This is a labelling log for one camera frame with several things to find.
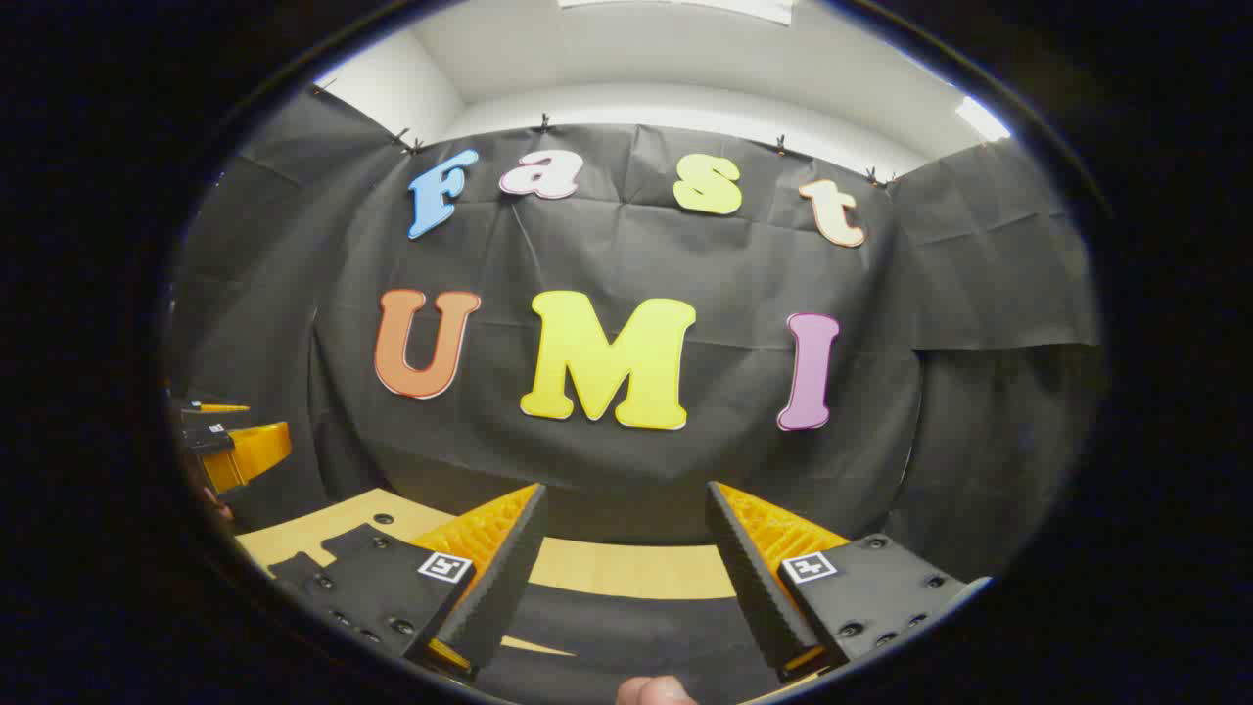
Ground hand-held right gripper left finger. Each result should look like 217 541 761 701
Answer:
267 482 547 682

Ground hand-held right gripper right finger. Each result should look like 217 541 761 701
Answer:
704 480 972 684

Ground dark grey jeans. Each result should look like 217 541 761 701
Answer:
477 585 784 705

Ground black backdrop cloth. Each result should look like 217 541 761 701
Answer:
168 86 1102 584

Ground white ceiling light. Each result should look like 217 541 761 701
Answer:
954 95 1012 143

